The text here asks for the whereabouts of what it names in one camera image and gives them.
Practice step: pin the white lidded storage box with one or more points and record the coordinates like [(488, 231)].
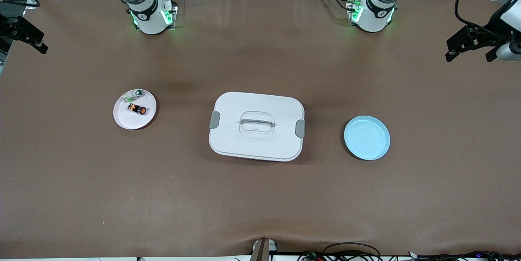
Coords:
[(256, 139)]

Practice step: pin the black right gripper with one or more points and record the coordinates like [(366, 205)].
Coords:
[(9, 26)]

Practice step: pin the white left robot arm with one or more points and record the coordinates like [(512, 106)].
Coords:
[(374, 16)]

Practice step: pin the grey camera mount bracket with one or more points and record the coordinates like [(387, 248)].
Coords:
[(262, 251)]

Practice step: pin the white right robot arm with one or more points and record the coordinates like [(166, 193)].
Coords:
[(148, 20)]

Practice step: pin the pink round plate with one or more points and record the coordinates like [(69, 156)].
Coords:
[(130, 122)]

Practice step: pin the white and green switch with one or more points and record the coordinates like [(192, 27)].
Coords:
[(134, 95)]

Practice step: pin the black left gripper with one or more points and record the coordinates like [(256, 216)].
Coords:
[(493, 25)]

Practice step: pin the light blue round plate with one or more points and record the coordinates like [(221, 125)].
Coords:
[(366, 138)]

